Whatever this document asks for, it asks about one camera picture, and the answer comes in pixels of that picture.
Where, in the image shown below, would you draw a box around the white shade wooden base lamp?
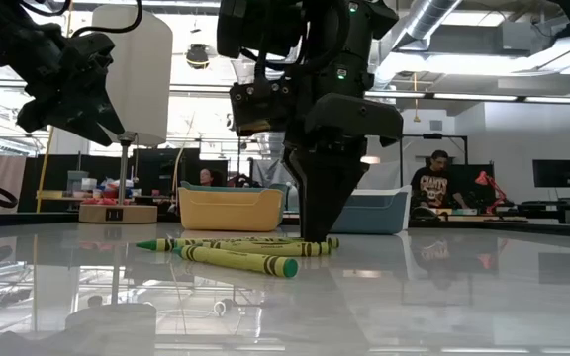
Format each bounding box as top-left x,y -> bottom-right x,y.
78,3 -> 174,224

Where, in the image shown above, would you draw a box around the yellow-green crayon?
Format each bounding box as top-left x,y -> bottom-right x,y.
200,240 -> 333,258
172,245 -> 300,279
225,235 -> 340,250
135,238 -> 227,253

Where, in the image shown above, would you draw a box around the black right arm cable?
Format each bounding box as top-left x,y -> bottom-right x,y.
249,0 -> 353,83

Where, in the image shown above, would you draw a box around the blue-grey plastic bin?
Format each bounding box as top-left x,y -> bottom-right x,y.
331,190 -> 409,235

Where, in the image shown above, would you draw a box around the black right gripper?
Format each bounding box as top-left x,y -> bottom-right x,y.
282,46 -> 405,243

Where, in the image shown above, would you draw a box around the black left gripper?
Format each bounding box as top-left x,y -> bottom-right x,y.
16,32 -> 126,148

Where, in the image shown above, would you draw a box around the red desk lamp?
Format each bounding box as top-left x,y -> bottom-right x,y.
475,170 -> 512,216

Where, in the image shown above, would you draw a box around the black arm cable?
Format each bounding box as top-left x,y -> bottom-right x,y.
249,0 -> 353,83
17,0 -> 144,40

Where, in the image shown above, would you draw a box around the long ceiling light strip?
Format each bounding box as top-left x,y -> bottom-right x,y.
0,77 -> 570,106

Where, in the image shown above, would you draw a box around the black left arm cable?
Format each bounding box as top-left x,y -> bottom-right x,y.
17,0 -> 144,40

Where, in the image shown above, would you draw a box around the black partition panels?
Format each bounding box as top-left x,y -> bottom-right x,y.
20,146 -> 231,214

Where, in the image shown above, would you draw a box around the black ceiling camera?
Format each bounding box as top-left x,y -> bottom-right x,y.
184,43 -> 211,69

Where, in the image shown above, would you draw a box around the silver ventilation duct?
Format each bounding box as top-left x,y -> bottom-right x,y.
257,131 -> 286,155
368,0 -> 464,95

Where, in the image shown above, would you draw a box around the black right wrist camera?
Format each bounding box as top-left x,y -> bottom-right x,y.
229,77 -> 299,138

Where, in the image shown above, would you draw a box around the black computer monitor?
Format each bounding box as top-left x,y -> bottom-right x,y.
531,158 -> 570,189

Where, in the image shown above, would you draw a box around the cluttered workbench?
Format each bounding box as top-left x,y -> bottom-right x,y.
36,167 -> 173,208

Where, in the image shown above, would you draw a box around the black rig frame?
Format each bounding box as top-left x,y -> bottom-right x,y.
399,132 -> 469,167

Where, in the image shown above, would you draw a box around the black aluminium table frame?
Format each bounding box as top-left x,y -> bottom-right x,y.
0,210 -> 570,239

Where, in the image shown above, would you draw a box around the yellow-orange plastic bin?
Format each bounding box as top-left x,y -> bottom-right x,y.
177,186 -> 285,232

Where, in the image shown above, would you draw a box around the person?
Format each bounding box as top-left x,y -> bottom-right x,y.
198,167 -> 225,188
410,149 -> 469,210

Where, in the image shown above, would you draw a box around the teal plastic bin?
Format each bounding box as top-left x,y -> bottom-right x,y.
180,180 -> 291,227

